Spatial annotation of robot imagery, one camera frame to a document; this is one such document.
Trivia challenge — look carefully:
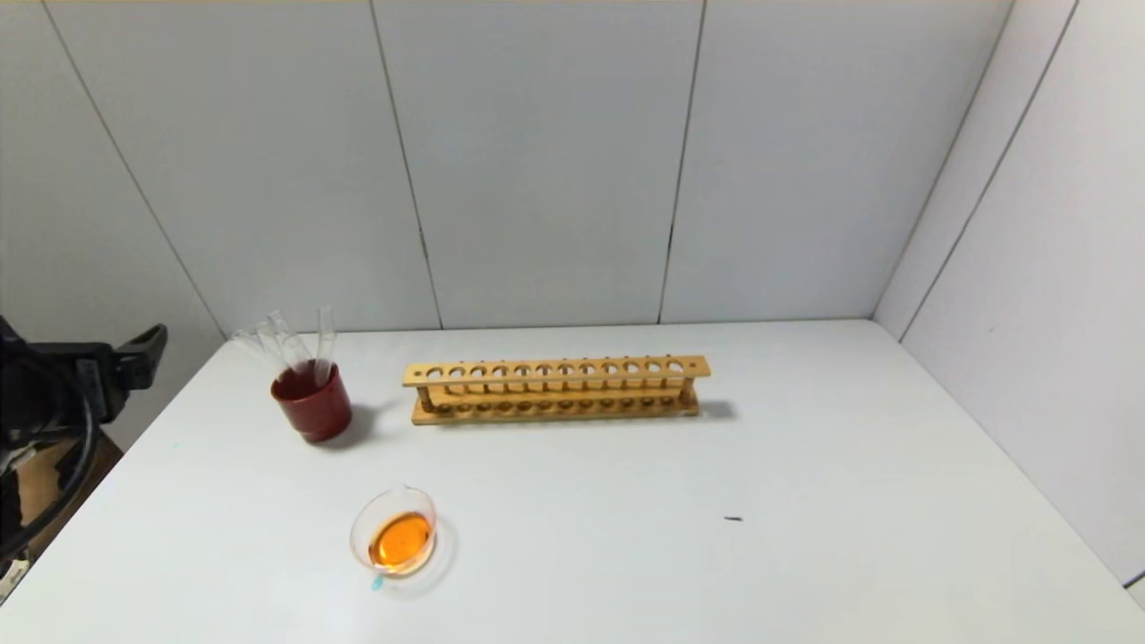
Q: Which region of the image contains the thick black hanging cable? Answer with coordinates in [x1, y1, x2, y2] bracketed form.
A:
[0, 394, 97, 562]

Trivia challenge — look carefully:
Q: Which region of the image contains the wooden test tube rack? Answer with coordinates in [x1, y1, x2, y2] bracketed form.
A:
[402, 355, 712, 426]

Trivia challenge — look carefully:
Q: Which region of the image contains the clear glass beaker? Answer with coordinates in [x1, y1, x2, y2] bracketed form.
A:
[349, 486, 457, 595]

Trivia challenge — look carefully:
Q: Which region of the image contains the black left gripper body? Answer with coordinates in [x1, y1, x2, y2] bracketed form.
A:
[27, 342, 129, 424]

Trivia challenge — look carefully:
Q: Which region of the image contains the test tube with red pigment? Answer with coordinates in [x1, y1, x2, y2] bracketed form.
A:
[267, 309, 316, 375]

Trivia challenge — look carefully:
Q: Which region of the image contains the empty clear test tube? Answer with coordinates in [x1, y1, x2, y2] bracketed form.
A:
[313, 306, 338, 388]
[231, 327, 275, 366]

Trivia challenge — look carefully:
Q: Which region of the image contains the red plastic cup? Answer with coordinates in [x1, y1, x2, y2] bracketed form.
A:
[270, 360, 352, 444]

